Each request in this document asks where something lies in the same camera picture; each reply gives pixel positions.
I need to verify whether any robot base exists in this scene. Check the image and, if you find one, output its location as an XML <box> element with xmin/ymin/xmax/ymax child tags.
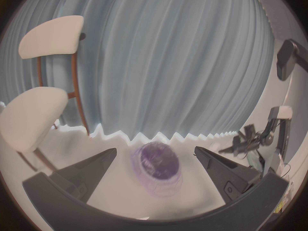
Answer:
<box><xmin>274</xmin><ymin>153</ymin><xmax>296</xmax><ymax>214</ymax></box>

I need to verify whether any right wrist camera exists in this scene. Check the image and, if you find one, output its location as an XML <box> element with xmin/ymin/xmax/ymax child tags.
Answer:
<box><xmin>243</xmin><ymin>125</ymin><xmax>257</xmax><ymax>139</ymax></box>

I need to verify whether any blue-green curtain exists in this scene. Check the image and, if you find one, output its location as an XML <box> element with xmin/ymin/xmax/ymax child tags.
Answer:
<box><xmin>0</xmin><ymin>0</ymin><xmax>275</xmax><ymax>141</ymax></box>

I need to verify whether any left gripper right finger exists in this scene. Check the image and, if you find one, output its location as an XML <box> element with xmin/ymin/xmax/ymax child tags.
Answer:
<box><xmin>194</xmin><ymin>146</ymin><xmax>262</xmax><ymax>205</ymax></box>

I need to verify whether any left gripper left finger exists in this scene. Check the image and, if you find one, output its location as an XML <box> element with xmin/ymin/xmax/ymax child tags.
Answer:
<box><xmin>51</xmin><ymin>148</ymin><xmax>117</xmax><ymax>203</ymax></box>

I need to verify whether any purple plastic bag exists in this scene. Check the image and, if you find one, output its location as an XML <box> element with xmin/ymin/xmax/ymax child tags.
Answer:
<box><xmin>130</xmin><ymin>142</ymin><xmax>182</xmax><ymax>198</ymax></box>

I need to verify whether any wooden chair with white cushions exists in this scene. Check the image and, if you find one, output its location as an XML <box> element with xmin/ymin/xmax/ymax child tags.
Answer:
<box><xmin>0</xmin><ymin>15</ymin><xmax>90</xmax><ymax>173</ymax></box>

